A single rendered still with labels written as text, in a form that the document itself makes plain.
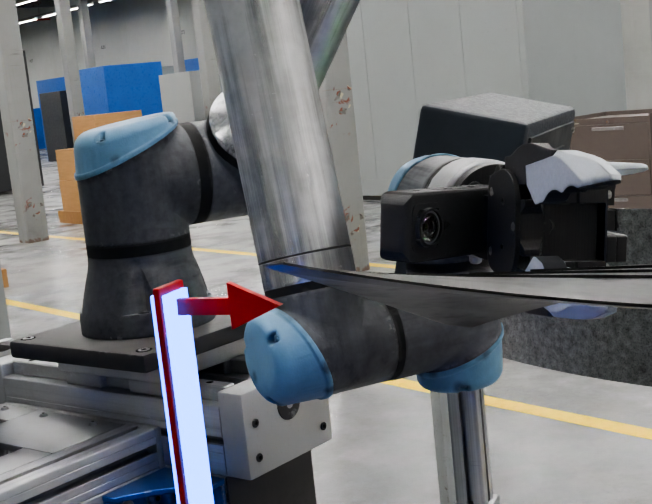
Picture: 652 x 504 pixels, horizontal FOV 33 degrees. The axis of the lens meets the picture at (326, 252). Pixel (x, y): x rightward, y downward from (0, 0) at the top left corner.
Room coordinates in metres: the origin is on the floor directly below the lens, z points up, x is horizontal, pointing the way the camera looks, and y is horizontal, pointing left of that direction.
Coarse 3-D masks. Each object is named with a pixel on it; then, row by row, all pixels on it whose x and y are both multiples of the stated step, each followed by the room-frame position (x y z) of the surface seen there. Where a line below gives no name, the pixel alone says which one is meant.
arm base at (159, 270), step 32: (96, 256) 1.17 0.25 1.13; (128, 256) 1.16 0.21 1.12; (160, 256) 1.17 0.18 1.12; (192, 256) 1.21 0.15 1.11; (96, 288) 1.17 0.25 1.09; (128, 288) 1.15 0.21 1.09; (192, 288) 1.18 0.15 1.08; (96, 320) 1.16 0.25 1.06; (128, 320) 1.14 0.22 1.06; (192, 320) 1.16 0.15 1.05
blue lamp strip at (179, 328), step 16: (176, 304) 0.54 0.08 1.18; (176, 320) 0.54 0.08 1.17; (176, 336) 0.54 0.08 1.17; (192, 336) 0.55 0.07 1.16; (176, 352) 0.54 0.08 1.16; (192, 352) 0.55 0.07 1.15; (176, 368) 0.54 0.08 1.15; (192, 368) 0.55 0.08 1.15; (176, 384) 0.54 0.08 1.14; (192, 384) 0.55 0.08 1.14; (176, 400) 0.54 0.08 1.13; (192, 400) 0.55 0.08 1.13; (192, 416) 0.55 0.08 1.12; (192, 432) 0.54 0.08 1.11; (192, 448) 0.54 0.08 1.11; (192, 464) 0.54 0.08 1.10; (208, 464) 0.55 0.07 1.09; (192, 480) 0.54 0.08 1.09; (208, 480) 0.55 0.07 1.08; (192, 496) 0.54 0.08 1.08; (208, 496) 0.55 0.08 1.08
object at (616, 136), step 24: (576, 120) 7.38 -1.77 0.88; (600, 120) 7.24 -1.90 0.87; (624, 120) 7.11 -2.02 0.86; (648, 120) 6.98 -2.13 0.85; (576, 144) 7.39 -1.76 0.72; (600, 144) 7.25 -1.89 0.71; (624, 144) 7.11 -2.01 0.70; (648, 144) 6.98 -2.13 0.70; (648, 168) 6.99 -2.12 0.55; (624, 192) 7.13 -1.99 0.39; (648, 192) 6.99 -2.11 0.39
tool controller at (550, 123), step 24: (480, 96) 1.25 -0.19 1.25; (504, 96) 1.29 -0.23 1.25; (432, 120) 1.08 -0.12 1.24; (456, 120) 1.07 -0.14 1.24; (480, 120) 1.06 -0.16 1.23; (504, 120) 1.06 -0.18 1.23; (528, 120) 1.07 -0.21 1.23; (552, 120) 1.16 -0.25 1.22; (432, 144) 1.08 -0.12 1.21; (456, 144) 1.07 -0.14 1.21; (480, 144) 1.06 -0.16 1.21; (504, 144) 1.05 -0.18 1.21; (552, 144) 1.17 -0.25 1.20
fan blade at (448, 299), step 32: (352, 288) 0.51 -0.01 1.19; (384, 288) 0.50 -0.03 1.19; (416, 288) 0.41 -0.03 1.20; (448, 288) 0.40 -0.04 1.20; (480, 288) 0.40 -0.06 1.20; (512, 288) 0.41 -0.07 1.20; (544, 288) 0.41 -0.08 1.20; (576, 288) 0.41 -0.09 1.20; (608, 288) 0.41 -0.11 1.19; (640, 288) 0.41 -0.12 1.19; (448, 320) 0.60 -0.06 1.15; (480, 320) 0.60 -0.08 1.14
